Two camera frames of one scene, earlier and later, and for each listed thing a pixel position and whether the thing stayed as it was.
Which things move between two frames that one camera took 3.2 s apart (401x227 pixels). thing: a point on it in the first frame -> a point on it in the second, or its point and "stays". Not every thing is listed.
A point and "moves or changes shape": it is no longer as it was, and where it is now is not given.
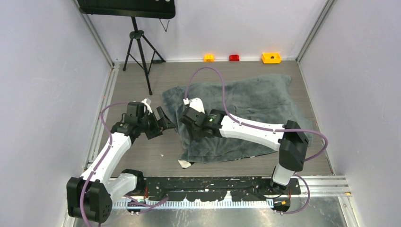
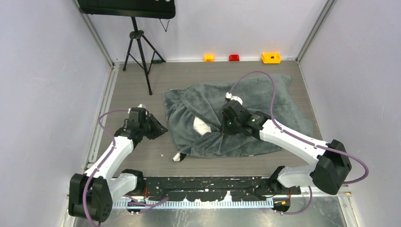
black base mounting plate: [216, 188] stays
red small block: [234, 57] stays
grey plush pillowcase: [268, 100] moves or changes shape
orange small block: [208, 58] stays
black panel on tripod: [142, 8] stays
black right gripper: [195, 134] -> [225, 129]
